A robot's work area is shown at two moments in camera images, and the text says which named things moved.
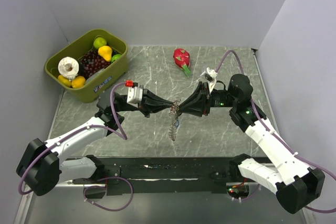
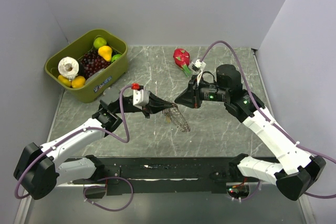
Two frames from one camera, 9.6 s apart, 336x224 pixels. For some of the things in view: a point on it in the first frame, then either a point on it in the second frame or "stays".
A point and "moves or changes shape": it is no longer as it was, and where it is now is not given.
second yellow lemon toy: x=78 y=82 stays
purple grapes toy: x=92 y=62 stays
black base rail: x=140 y=176 stays
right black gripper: x=200 y=105 → x=191 y=97
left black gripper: x=151 y=103 stays
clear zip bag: x=173 y=116 moves or changes shape
